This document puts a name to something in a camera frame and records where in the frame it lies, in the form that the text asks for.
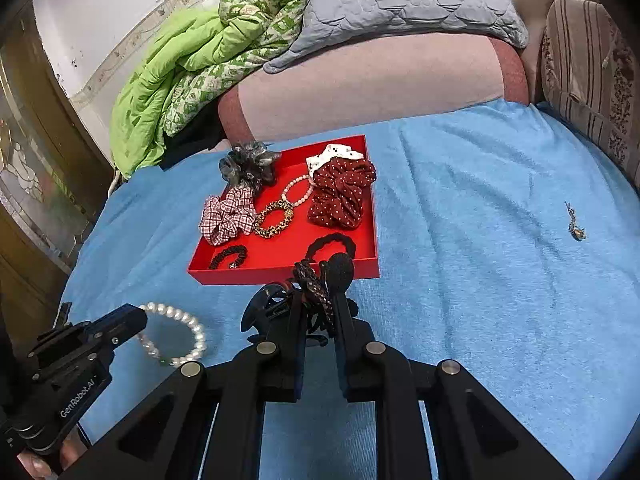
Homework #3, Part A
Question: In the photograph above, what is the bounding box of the red tray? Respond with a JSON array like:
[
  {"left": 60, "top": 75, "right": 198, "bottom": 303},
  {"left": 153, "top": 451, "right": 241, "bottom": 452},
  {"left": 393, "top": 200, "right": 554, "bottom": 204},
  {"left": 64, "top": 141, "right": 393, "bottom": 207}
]
[{"left": 187, "top": 134, "right": 381, "bottom": 286}]

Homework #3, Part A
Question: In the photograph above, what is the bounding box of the white pearl bracelet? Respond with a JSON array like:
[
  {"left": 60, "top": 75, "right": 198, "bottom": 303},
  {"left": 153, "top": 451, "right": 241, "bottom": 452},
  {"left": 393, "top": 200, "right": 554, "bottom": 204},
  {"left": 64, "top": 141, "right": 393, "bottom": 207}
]
[{"left": 136, "top": 302, "right": 207, "bottom": 367}]

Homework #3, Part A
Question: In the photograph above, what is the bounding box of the grey quilted pillow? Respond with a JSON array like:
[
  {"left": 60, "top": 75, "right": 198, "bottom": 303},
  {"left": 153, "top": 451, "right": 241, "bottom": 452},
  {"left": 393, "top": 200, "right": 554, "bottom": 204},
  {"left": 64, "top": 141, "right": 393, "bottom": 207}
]
[{"left": 262, "top": 0, "right": 530, "bottom": 75}]

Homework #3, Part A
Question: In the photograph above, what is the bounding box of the green quilt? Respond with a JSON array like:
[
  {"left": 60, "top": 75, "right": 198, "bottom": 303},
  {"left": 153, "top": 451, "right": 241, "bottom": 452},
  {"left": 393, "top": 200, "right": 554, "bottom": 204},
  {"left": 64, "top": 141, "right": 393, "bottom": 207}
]
[{"left": 109, "top": 0, "right": 307, "bottom": 181}]

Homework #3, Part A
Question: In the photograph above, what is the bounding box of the person's left hand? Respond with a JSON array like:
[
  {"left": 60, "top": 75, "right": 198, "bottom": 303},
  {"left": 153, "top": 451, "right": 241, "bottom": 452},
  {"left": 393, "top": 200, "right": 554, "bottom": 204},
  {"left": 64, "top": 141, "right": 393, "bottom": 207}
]
[{"left": 17, "top": 435, "right": 90, "bottom": 480}]

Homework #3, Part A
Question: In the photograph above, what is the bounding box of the leopard print hair tie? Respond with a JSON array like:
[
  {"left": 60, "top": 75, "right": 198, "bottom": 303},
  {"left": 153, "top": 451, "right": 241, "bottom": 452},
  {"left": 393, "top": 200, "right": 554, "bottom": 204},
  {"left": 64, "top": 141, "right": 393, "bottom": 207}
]
[{"left": 253, "top": 200, "right": 296, "bottom": 237}]

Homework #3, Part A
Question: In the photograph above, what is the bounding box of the white dotted scrunchie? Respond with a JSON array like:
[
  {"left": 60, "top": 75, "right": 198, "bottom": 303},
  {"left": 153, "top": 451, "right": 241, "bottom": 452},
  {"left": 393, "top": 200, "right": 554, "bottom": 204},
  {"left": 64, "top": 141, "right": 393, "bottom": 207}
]
[{"left": 306, "top": 143, "right": 366, "bottom": 183}]

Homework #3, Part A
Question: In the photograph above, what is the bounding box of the red dotted scrunchie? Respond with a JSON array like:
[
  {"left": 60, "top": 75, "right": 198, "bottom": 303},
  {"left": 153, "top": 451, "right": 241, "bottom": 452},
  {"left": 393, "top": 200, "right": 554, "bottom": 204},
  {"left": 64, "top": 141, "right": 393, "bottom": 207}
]
[{"left": 306, "top": 157, "right": 377, "bottom": 231}]

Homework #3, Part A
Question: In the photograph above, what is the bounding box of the dark cloth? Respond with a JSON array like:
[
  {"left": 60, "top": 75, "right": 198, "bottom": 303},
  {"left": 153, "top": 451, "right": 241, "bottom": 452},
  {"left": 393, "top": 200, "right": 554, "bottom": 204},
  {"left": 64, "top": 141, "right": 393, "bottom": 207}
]
[{"left": 162, "top": 110, "right": 236, "bottom": 168}]

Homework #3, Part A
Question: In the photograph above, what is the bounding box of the blue blanket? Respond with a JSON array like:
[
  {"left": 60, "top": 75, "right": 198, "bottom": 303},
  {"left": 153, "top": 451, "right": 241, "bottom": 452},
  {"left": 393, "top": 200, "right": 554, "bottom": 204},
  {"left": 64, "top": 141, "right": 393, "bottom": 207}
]
[{"left": 60, "top": 97, "right": 640, "bottom": 480}]

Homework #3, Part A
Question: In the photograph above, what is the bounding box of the small bead bracelet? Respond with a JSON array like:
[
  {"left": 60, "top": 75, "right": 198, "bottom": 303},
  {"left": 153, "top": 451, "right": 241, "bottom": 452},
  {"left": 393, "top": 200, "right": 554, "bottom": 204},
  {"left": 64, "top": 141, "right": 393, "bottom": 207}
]
[{"left": 281, "top": 174, "right": 316, "bottom": 207}]

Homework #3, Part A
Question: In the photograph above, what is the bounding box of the black hair claw clip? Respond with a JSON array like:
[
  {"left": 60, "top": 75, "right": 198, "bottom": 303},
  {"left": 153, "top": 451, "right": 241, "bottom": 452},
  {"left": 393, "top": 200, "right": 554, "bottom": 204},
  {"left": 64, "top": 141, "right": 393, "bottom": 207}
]
[{"left": 241, "top": 284, "right": 361, "bottom": 348}]

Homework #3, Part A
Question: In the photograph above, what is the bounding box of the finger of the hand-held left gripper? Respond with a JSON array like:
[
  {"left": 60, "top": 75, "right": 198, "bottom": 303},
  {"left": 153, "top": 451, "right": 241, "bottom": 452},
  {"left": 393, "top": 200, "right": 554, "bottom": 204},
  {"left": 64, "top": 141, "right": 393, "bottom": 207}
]
[{"left": 85, "top": 304, "right": 149, "bottom": 357}]

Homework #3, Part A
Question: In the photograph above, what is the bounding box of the black thin scrunchie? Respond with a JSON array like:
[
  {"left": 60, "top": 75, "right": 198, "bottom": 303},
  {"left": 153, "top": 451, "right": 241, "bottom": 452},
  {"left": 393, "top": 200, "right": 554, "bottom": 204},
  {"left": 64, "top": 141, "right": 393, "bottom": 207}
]
[{"left": 207, "top": 245, "right": 248, "bottom": 271}]

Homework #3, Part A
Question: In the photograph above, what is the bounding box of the dark patterned hair tie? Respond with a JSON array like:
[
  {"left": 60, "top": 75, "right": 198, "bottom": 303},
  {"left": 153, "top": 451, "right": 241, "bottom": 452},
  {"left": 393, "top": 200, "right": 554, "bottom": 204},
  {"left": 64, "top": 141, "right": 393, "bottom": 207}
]
[{"left": 292, "top": 254, "right": 357, "bottom": 333}]

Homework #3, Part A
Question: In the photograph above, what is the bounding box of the pink bolster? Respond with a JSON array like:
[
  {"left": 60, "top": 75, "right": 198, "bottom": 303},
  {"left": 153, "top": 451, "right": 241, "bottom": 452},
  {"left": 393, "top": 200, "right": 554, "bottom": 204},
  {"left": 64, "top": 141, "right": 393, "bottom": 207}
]
[{"left": 217, "top": 30, "right": 531, "bottom": 147}]

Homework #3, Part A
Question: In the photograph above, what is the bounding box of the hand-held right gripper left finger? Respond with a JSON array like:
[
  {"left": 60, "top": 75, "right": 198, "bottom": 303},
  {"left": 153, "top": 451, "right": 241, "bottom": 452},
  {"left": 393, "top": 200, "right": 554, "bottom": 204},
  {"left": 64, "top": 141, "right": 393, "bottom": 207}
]
[{"left": 60, "top": 285, "right": 306, "bottom": 480}]

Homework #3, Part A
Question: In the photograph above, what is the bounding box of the red plaid scrunchie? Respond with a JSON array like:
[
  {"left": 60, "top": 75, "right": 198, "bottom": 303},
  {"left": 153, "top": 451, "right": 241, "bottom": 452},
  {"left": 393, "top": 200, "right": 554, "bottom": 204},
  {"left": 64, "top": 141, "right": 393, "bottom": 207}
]
[{"left": 199, "top": 189, "right": 257, "bottom": 247}]

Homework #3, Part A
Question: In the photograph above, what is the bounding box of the black spiral hair tie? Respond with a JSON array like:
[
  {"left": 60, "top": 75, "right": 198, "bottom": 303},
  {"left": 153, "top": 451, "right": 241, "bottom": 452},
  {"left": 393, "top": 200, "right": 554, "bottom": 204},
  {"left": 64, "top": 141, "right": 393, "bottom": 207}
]
[{"left": 304, "top": 232, "right": 357, "bottom": 266}]

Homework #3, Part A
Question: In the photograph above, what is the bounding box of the grey sheer scrunchie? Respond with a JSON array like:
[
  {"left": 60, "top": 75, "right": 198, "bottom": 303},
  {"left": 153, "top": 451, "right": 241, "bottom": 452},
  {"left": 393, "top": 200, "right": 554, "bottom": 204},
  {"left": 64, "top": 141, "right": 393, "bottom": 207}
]
[{"left": 218, "top": 141, "right": 283, "bottom": 192}]

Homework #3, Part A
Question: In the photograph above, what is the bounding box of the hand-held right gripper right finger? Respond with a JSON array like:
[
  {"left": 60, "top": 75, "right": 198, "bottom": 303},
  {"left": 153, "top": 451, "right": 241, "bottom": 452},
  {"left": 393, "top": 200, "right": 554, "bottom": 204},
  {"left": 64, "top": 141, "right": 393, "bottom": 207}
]
[{"left": 327, "top": 280, "right": 576, "bottom": 480}]

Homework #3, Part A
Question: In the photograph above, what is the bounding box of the striped floral pillow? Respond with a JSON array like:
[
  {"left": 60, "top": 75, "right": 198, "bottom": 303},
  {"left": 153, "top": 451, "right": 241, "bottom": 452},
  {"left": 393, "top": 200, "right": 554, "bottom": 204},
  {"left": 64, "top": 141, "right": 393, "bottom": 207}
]
[{"left": 542, "top": 0, "right": 640, "bottom": 186}]

